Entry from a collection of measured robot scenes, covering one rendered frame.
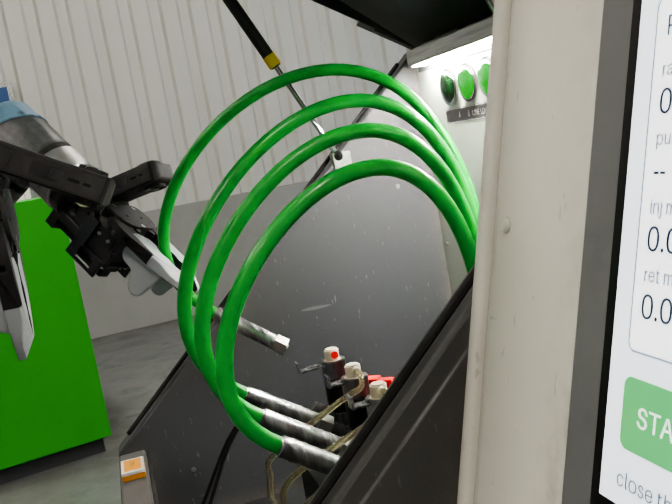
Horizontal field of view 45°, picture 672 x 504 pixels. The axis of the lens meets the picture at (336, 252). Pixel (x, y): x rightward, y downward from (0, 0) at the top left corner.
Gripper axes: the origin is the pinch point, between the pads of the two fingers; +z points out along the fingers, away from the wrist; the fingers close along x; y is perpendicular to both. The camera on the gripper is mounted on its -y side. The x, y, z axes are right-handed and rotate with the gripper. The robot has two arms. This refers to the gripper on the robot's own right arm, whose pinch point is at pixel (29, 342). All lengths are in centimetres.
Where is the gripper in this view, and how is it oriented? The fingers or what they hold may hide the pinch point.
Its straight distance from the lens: 75.2
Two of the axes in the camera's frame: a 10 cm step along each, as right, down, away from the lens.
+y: -9.5, 2.0, -2.5
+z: 1.7, 9.8, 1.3
